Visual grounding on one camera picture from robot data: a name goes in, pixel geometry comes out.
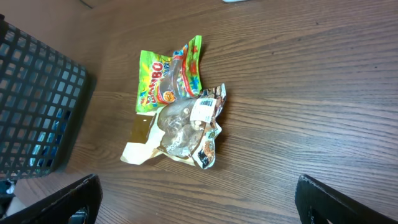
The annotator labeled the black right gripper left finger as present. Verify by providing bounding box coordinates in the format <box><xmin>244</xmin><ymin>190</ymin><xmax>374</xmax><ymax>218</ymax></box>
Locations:
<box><xmin>1</xmin><ymin>174</ymin><xmax>103</xmax><ymax>224</ymax></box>

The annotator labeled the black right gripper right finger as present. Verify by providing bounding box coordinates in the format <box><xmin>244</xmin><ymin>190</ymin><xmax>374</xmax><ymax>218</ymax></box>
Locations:
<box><xmin>295</xmin><ymin>174</ymin><xmax>397</xmax><ymax>224</ymax></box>

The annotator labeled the beige mushroom snack bag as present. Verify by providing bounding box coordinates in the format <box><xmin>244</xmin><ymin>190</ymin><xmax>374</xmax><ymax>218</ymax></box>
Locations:
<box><xmin>121</xmin><ymin>83</ymin><xmax>226</xmax><ymax>169</ymax></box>

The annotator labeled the green Haribo candy bag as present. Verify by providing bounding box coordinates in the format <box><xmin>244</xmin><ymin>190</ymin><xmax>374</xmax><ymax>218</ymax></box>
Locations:
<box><xmin>136</xmin><ymin>35</ymin><xmax>202</xmax><ymax>113</ymax></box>

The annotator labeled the white barcode scanner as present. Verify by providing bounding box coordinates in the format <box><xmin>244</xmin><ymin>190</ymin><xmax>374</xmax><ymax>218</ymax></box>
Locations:
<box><xmin>222</xmin><ymin>0</ymin><xmax>247</xmax><ymax>3</ymax></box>

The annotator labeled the grey plastic shopping basket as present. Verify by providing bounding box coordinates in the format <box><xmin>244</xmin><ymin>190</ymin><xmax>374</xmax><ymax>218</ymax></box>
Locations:
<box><xmin>1</xmin><ymin>19</ymin><xmax>95</xmax><ymax>180</ymax></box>

